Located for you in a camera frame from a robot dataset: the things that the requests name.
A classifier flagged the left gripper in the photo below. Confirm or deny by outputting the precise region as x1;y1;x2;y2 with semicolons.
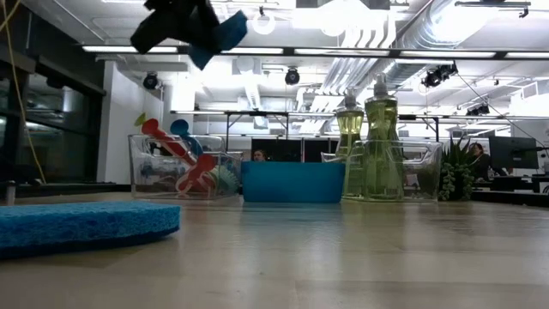
130;0;222;55

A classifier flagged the blue sponge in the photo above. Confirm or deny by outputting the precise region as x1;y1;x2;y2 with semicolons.
187;10;249;71
0;201;182;260

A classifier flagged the green dish soap bottle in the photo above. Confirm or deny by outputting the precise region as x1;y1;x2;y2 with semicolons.
363;71;405;202
334;87;366;161

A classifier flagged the black office partition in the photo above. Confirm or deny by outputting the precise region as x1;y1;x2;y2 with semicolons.
250;137;338;163

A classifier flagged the clear plastic bin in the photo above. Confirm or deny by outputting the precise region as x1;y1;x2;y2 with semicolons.
320;139;444;203
127;134;244;201

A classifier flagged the teal plastic bin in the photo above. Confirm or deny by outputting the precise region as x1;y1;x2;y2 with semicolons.
240;161;347;204

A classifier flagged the black ceiling spotlight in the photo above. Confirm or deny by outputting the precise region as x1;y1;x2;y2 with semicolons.
421;62;459;89

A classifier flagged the potted succulent plant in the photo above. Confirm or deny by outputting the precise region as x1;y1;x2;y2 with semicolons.
437;136;478;202

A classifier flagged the black computer monitor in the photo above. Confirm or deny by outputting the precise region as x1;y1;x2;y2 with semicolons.
488;136;540;170

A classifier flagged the white ceiling ring lamp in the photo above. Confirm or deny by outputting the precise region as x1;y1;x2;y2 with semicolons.
251;10;277;36

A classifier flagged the black metal gantry frame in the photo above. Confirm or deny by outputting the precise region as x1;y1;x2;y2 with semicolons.
225;110;291;139

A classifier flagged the yellow hanging cable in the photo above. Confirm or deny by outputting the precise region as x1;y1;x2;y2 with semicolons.
0;0;48;185

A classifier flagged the small grey post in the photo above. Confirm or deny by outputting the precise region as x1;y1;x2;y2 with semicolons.
3;179;17;206

